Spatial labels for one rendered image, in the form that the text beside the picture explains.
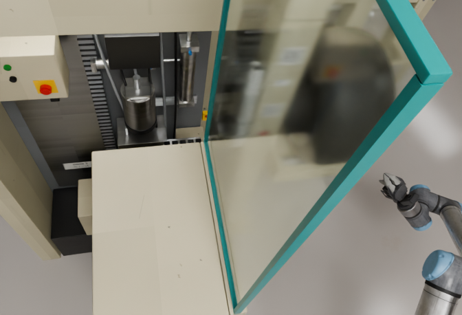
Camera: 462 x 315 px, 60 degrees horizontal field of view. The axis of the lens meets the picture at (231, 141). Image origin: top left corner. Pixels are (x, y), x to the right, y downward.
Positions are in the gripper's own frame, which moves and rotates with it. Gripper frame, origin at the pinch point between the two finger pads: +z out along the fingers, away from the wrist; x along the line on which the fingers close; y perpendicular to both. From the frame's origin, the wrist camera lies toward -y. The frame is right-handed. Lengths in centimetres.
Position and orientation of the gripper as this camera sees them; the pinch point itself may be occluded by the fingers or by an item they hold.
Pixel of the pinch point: (387, 175)
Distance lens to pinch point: 182.7
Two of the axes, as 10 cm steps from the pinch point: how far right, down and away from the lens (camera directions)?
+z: -6.5, -6.6, -3.7
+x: 6.6, -7.3, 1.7
